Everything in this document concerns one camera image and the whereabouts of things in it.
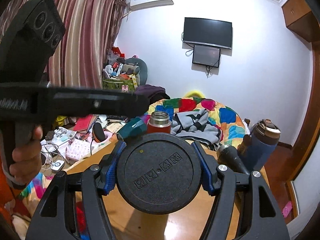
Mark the green bottle black base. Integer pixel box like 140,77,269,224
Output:
116,133,201,215

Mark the black thermos lying down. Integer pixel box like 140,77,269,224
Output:
216,145,250,175

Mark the person's left hand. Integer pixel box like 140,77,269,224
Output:
9,126,43,185

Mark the white sliding door with hearts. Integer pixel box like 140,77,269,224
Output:
286,154,320,238

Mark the striped pink gold curtain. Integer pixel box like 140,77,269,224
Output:
1,0,126,88

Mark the round bamboo folding table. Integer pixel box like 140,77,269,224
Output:
63,139,271,240

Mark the green basket of clutter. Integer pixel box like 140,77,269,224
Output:
103,79,135,91

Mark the blue tumbler brown lid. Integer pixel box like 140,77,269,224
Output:
237,119,281,172

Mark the colourful patchwork quilt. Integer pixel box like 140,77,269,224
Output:
142,98,249,151

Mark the pink rabbit toy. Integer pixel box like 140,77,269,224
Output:
121,85,129,93

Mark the grey stuffed cushion seat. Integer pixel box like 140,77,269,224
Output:
126,57,148,85

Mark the grey black striped garment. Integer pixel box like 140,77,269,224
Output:
171,109,223,151

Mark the teal hair dryer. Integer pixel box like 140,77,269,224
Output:
117,117,147,140

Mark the dark purple blanket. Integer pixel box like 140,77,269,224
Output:
135,85,170,104

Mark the red thermos steel top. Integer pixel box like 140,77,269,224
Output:
147,111,171,134

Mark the yellow plastic seat back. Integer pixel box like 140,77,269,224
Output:
183,89,205,99

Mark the brown wooden wardrobe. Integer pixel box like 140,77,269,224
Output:
280,0,319,180

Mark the white wall air conditioner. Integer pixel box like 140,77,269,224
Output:
129,0,174,12

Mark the small black wall monitor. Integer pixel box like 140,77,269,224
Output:
193,44,221,68

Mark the large black wall television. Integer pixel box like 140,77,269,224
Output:
183,17,233,49

